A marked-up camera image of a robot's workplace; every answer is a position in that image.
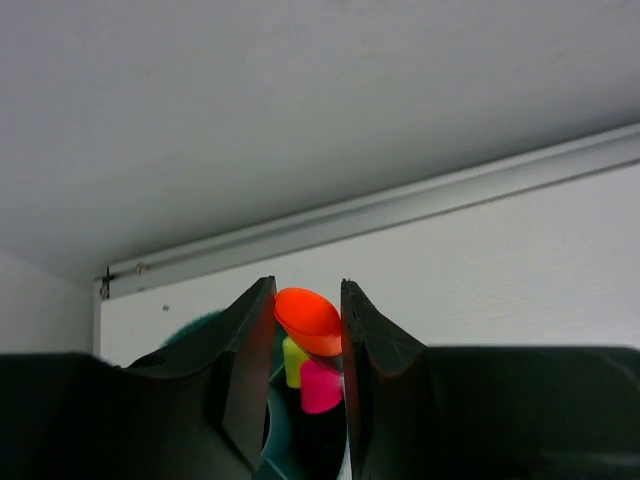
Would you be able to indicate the pink highlighter black body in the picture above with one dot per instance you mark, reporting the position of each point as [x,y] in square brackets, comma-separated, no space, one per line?
[320,388]

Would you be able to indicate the yellow highlighter black body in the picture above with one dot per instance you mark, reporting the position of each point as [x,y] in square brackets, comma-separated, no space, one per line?
[293,358]

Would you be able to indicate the orange highlighter black body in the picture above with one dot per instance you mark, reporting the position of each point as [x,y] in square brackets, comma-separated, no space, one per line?
[313,323]

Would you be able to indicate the teal round desk organizer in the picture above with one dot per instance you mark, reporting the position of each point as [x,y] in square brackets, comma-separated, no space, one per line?
[282,416]

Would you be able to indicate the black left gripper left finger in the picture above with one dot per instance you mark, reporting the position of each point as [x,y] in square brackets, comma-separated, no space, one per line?
[193,409]

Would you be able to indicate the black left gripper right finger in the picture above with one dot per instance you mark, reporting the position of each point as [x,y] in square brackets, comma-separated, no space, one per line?
[476,412]

